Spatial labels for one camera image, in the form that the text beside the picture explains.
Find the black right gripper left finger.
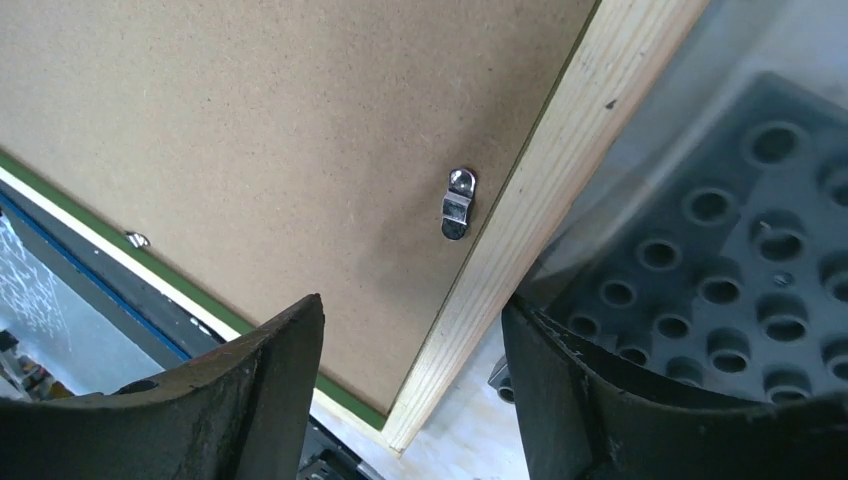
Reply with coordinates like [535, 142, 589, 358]
[1, 294, 325, 479]

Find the green wooden picture frame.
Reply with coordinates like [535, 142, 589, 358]
[1, 1, 706, 451]

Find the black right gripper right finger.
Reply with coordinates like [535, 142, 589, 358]
[502, 296, 847, 479]

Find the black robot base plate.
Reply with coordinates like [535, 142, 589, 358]
[0, 178, 386, 480]

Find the grey studded baseplate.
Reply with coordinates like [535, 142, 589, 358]
[518, 74, 847, 403]

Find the metal frame turn clip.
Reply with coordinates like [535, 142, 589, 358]
[441, 168, 476, 241]
[124, 231, 151, 249]

